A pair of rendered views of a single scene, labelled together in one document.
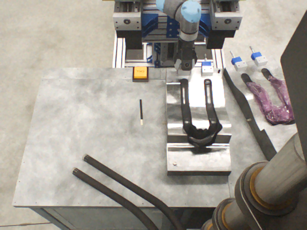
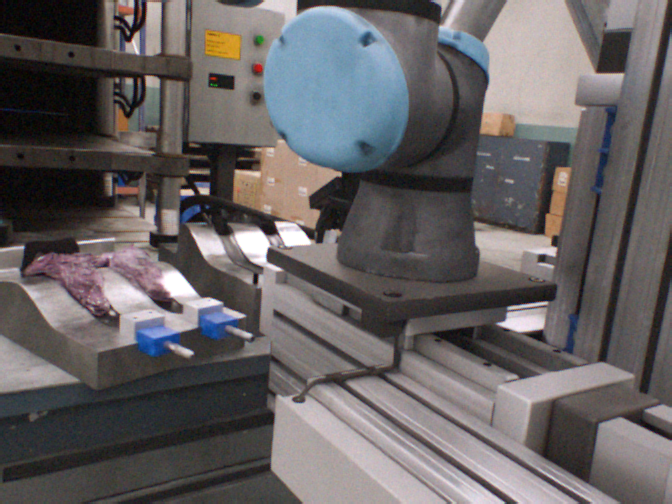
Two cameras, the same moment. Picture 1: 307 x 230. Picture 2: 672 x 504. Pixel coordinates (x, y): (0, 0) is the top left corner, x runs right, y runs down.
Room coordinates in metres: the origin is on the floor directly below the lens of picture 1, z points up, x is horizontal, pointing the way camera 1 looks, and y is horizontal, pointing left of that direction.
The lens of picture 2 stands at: (1.86, -0.81, 1.18)
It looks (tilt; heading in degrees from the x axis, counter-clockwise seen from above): 12 degrees down; 145
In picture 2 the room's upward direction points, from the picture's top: 5 degrees clockwise
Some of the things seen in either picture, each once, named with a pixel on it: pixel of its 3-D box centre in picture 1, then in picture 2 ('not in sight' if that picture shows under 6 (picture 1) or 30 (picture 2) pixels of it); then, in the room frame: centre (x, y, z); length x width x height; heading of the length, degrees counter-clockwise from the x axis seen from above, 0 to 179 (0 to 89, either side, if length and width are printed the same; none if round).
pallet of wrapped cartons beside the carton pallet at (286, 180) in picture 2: not in sight; (325, 198); (-2.88, 2.30, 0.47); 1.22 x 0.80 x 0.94; 8
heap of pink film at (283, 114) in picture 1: (274, 96); (93, 267); (0.76, -0.54, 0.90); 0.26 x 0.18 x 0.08; 17
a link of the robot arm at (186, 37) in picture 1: (187, 32); not in sight; (0.92, -0.14, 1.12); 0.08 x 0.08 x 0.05
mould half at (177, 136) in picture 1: (196, 116); (257, 262); (0.67, -0.19, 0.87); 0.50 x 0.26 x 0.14; 0
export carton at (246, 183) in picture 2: not in sight; (263, 193); (-4.05, 2.29, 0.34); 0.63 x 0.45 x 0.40; 4
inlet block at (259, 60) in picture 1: (256, 55); (162, 342); (1.03, -0.51, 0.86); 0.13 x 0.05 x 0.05; 17
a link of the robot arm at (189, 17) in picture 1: (189, 17); not in sight; (0.93, -0.14, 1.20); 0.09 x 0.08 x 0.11; 48
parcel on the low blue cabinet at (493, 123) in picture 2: not in sight; (495, 124); (-4.06, 5.57, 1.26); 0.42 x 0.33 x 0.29; 4
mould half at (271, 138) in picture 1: (272, 101); (88, 291); (0.75, -0.55, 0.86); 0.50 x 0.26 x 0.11; 17
